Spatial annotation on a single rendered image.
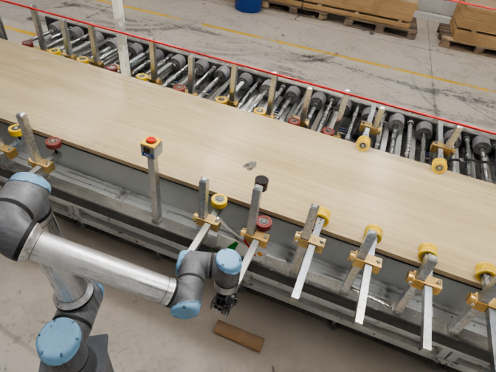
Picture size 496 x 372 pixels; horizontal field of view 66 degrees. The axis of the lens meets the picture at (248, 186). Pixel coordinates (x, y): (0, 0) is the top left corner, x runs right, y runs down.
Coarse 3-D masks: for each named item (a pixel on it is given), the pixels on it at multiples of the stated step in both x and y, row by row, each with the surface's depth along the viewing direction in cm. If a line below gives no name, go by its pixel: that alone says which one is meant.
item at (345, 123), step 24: (48, 24) 354; (72, 24) 344; (72, 48) 359; (144, 48) 332; (144, 72) 324; (240, 72) 313; (240, 96) 306; (336, 96) 296; (312, 120) 290; (480, 168) 286
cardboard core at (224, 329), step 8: (216, 328) 230; (224, 328) 229; (232, 328) 230; (240, 328) 232; (224, 336) 229; (232, 336) 228; (240, 336) 227; (248, 336) 227; (256, 336) 228; (248, 344) 226; (256, 344) 225
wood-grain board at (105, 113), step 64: (0, 64) 267; (64, 64) 276; (64, 128) 221; (128, 128) 227; (192, 128) 234; (256, 128) 241; (320, 192) 204; (384, 192) 209; (448, 192) 215; (448, 256) 180
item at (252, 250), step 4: (264, 232) 187; (256, 240) 180; (252, 244) 178; (256, 244) 178; (252, 248) 177; (256, 248) 178; (248, 252) 175; (252, 252) 175; (248, 256) 173; (252, 256) 175; (244, 260) 171; (248, 260) 172; (244, 264) 170; (248, 264) 170; (244, 268) 168; (244, 272) 167; (240, 276) 165; (240, 280) 163
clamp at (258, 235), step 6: (246, 228) 185; (240, 234) 183; (246, 234) 181; (258, 234) 182; (264, 234) 182; (246, 240) 184; (252, 240) 182; (258, 240) 180; (264, 240) 180; (258, 246) 183; (264, 246) 181
